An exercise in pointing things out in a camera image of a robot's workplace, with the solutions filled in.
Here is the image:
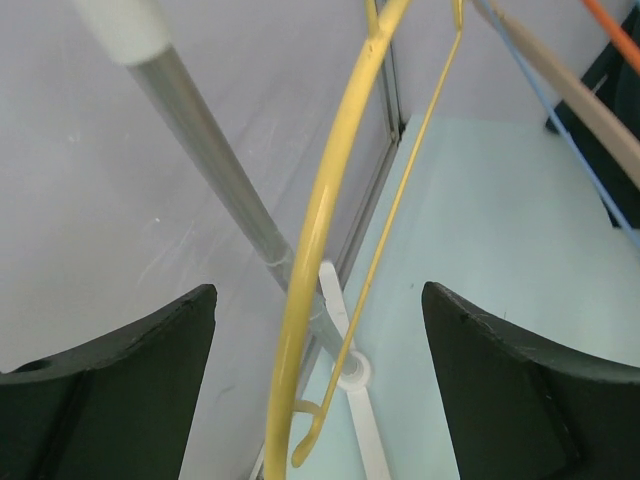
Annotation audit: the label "blue wire hanger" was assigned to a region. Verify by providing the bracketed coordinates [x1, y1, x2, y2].
[473, 1, 639, 250]

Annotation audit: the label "yellow hanger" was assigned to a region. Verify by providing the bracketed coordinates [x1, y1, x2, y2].
[263, 0, 467, 480]

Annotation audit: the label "beige hanger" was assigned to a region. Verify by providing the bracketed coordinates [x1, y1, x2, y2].
[473, 1, 639, 187]

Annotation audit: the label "rack upright pole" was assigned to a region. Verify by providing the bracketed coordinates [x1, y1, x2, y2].
[72, 0, 394, 480]

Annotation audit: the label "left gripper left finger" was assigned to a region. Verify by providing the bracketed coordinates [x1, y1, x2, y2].
[1, 284, 217, 479]

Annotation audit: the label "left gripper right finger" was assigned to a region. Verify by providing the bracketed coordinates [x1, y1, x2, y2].
[421, 282, 639, 479]

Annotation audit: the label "orange hanger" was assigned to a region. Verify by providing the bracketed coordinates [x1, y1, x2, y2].
[582, 0, 640, 74]

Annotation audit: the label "dark navy shorts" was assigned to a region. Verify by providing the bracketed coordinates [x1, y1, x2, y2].
[544, 4, 640, 229]

